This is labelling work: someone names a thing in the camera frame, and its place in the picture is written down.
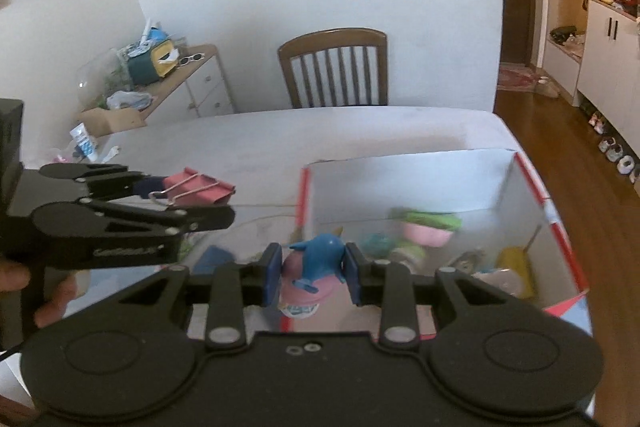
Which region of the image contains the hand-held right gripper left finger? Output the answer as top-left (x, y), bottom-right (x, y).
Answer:
top-left (117, 243), bottom-right (284, 350)

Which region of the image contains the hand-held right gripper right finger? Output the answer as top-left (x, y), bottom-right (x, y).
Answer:
top-left (344, 243), bottom-right (522, 350)

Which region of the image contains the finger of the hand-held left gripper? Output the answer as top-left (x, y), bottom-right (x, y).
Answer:
top-left (39, 163), bottom-right (168, 204)
top-left (82, 198), bottom-right (237, 236)

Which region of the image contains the red binder clip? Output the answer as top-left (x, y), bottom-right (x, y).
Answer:
top-left (149, 167), bottom-right (236, 208)

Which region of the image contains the pink hat doll with dolphin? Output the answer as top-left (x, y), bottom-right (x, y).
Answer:
top-left (280, 233), bottom-right (347, 319)

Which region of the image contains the teal toy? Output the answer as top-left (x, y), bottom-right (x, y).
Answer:
top-left (362, 233), bottom-right (399, 259)

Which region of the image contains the red cardboard box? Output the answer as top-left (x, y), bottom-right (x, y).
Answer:
top-left (282, 148), bottom-right (592, 343)

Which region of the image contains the yellow cardboard box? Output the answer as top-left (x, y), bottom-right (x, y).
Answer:
top-left (497, 247), bottom-right (537, 299)

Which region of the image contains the person's left hand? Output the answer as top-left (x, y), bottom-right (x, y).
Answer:
top-left (0, 257), bottom-right (79, 329)

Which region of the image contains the dark blue pouch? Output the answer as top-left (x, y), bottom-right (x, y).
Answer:
top-left (194, 245), bottom-right (236, 276)

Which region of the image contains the brown cardboard box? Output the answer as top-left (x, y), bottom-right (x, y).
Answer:
top-left (77, 107), bottom-right (148, 138)

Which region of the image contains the white blue tube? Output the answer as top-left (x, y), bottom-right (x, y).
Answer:
top-left (70, 124), bottom-right (100, 163)

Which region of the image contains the white plastic bag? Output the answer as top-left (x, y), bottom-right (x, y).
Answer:
top-left (106, 90), bottom-right (153, 110)

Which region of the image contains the white cabinet with wooden top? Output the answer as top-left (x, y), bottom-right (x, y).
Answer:
top-left (75, 44), bottom-right (236, 138)

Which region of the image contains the clear plastic bag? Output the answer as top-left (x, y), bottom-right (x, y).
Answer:
top-left (76, 49), bottom-right (132, 108)

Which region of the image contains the teal yellow tissue box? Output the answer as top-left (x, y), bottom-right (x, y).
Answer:
top-left (127, 27), bottom-right (177, 86)

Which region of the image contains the wooden chair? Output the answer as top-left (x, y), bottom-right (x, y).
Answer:
top-left (277, 27), bottom-right (390, 109)

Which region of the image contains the patterned door rug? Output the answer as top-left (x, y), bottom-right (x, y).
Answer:
top-left (496, 66), bottom-right (539, 92)

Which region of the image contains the row of shoes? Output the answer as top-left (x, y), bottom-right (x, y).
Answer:
top-left (586, 108), bottom-right (640, 186)

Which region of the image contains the white hallway wardrobe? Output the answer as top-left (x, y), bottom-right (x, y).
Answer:
top-left (542, 0), bottom-right (640, 128)

